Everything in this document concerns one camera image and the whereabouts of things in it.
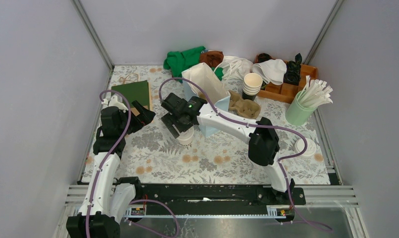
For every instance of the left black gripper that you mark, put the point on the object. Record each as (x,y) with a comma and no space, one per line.
(145,117)

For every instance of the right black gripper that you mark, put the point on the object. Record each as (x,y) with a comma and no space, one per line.
(169,120)

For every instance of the white paper coffee cup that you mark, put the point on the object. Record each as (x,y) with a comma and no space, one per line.
(185,138)

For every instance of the light blue paper bag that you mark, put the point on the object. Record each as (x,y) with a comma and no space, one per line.
(203,76)

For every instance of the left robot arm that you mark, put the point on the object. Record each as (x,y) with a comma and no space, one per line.
(106,201)

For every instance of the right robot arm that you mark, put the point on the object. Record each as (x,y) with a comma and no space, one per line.
(261,138)

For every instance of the green paper bag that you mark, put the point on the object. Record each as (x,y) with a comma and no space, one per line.
(136,91)

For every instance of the green cloth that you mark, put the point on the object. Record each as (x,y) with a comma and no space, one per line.
(177,61)

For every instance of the brown cloth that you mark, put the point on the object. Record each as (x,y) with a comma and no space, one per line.
(212,58)

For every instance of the stack of paper cups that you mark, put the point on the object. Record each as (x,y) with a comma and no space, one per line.
(252,84)

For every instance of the white cloth on tray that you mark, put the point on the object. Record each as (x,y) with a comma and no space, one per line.
(271,71)

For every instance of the wooden compartment tray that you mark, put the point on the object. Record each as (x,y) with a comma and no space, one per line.
(286,92)

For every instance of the green straw holder cup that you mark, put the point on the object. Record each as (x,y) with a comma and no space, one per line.
(297,114)

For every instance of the black plastic bags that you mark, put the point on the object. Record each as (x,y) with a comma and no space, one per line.
(293,70)

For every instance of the white wrapped straws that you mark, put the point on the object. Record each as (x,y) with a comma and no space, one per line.
(315,93)

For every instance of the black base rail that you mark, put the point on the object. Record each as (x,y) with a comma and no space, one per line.
(210,199)

